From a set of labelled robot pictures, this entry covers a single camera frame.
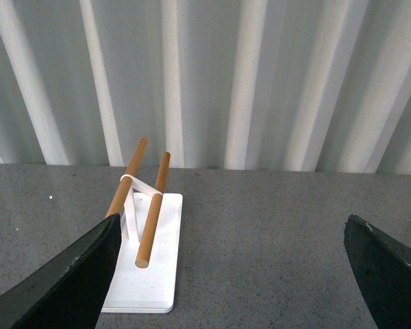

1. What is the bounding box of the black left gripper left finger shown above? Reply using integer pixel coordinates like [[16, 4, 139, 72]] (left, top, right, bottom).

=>
[[0, 214, 121, 328]]

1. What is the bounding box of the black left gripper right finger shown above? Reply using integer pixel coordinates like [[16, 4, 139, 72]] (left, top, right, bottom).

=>
[[344, 215, 411, 328]]

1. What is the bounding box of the white wooden towel rack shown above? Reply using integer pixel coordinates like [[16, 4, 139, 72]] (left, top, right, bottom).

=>
[[102, 138, 183, 313]]

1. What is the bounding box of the white pleated curtain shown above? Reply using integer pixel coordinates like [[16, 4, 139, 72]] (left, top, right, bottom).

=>
[[0, 1, 411, 174]]

